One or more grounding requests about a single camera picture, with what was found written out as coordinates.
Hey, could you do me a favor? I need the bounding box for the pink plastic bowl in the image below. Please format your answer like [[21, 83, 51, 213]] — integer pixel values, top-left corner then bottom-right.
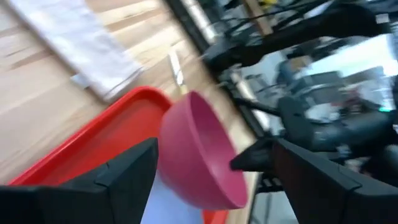
[[157, 90, 249, 211]]

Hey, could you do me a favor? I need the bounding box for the pale cloth napkin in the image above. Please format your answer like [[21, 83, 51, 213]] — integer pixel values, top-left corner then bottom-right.
[[7, 0, 144, 102]]

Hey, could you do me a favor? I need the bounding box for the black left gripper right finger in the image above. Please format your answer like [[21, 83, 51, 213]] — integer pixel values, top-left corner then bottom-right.
[[229, 138, 398, 224]]

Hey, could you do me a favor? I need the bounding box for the lavender round plate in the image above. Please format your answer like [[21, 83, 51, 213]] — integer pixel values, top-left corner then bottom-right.
[[139, 172, 205, 224]]

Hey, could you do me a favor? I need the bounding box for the red plastic tray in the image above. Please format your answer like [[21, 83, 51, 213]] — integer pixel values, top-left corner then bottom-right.
[[7, 86, 229, 224]]

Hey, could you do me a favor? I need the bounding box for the knife with yellow handle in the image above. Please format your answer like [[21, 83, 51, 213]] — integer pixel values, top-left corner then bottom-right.
[[167, 51, 190, 96]]

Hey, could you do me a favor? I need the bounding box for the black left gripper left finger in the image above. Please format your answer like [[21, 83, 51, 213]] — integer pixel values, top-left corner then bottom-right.
[[0, 138, 159, 224]]

